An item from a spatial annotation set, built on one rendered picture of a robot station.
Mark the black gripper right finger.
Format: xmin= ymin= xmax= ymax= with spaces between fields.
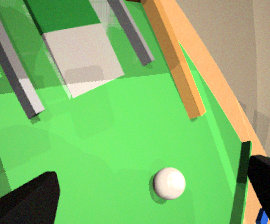
xmin=248 ymin=155 xmax=270 ymax=221

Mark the green putting mat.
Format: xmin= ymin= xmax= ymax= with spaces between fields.
xmin=0 ymin=0 xmax=243 ymax=224

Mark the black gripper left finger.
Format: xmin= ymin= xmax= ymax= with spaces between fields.
xmin=0 ymin=171 xmax=60 ymax=224

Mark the white golf ball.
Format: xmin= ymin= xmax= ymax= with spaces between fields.
xmin=152 ymin=167 xmax=186 ymax=200

